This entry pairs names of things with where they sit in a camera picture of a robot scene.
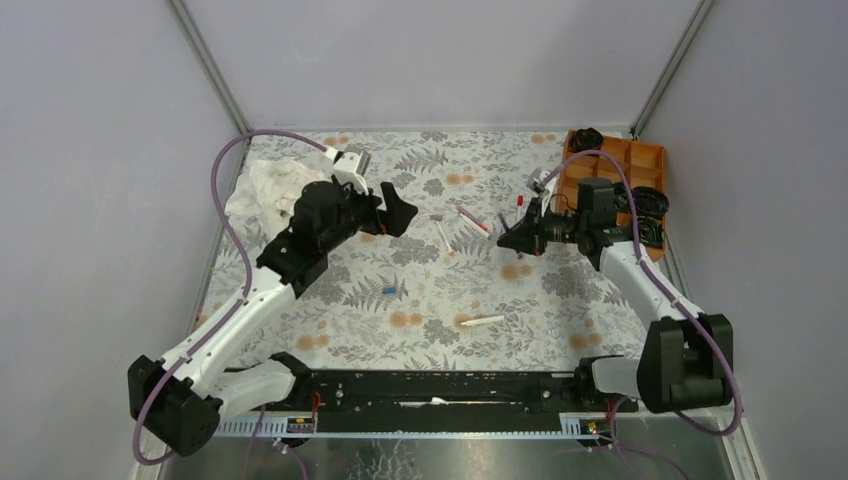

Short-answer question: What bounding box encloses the pink red pen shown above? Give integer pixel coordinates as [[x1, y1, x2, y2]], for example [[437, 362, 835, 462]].
[[455, 205, 491, 238]]

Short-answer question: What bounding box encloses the purple pen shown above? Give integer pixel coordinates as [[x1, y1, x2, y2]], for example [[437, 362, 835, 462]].
[[497, 212, 524, 260]]

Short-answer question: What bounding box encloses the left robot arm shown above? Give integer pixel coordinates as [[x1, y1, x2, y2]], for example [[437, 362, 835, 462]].
[[128, 180, 418, 465]]

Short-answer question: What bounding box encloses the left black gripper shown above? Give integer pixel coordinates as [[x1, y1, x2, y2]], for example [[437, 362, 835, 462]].
[[321, 180, 419, 256]]

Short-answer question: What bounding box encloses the white crumpled cloth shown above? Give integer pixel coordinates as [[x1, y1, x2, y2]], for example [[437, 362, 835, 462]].
[[224, 157, 329, 236]]

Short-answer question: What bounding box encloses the black cable coil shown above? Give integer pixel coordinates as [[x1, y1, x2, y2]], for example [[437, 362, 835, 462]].
[[632, 186, 670, 219], [569, 128, 605, 154], [639, 217, 666, 250]]

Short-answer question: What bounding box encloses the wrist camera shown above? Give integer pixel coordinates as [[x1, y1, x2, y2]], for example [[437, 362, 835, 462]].
[[527, 168, 555, 198], [326, 149, 371, 196]]

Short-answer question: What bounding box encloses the white pen orange tip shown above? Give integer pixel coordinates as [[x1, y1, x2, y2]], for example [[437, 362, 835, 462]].
[[429, 214, 455, 257]]

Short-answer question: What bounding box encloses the floral table mat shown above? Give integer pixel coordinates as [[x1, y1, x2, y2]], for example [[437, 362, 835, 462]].
[[231, 131, 646, 370]]

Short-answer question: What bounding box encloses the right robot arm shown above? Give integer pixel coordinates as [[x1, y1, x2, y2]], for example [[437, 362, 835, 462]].
[[497, 177, 738, 413]]

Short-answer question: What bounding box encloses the white pen blue tip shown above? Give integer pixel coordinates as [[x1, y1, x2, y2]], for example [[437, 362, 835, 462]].
[[458, 315, 505, 327]]

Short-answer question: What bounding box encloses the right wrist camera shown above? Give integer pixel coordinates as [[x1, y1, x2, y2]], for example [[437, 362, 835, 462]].
[[527, 168, 555, 198]]

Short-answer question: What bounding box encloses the black cable coil top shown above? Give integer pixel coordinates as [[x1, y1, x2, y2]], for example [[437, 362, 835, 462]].
[[569, 128, 605, 154]]

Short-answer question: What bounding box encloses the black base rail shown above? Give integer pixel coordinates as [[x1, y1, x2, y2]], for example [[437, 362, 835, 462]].
[[266, 369, 615, 434]]

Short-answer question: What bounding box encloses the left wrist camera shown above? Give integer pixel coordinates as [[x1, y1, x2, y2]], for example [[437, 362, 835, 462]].
[[326, 149, 371, 196]]

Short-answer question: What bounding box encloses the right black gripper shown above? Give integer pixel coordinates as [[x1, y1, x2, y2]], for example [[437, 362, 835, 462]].
[[497, 197, 588, 258]]

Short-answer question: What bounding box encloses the orange compartment tray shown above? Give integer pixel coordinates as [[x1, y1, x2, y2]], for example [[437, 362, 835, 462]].
[[551, 129, 668, 262]]

